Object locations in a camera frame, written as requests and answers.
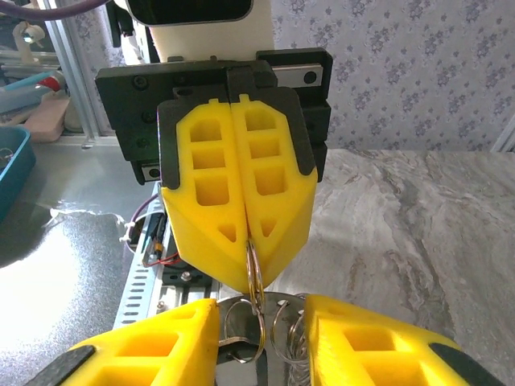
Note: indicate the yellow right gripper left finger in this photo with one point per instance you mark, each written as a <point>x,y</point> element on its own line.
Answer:
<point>181,333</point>

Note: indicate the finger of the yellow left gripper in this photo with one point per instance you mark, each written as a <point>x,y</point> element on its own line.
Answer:
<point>189,225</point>
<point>289,213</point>

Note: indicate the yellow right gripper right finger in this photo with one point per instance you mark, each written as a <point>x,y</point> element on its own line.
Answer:
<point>330,342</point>

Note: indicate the gold split keyring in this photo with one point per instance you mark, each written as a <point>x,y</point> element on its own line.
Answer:
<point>255,293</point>

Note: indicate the pink flat object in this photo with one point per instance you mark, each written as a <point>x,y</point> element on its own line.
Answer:
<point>48,120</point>

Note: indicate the white blue tube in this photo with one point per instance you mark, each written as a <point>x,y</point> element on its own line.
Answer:
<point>24,94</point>

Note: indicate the white plastic hook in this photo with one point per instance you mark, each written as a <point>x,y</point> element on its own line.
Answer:
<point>26,48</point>

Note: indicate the blue plastic bin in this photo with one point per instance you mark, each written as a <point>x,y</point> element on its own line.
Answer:
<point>16,177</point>

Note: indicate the aluminium mounting rail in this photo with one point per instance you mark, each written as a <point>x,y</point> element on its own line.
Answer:
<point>189,281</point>

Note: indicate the aluminium frame post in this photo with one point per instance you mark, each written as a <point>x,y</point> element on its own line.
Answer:
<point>76,88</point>

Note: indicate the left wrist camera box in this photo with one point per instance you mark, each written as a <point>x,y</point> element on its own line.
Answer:
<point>201,36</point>

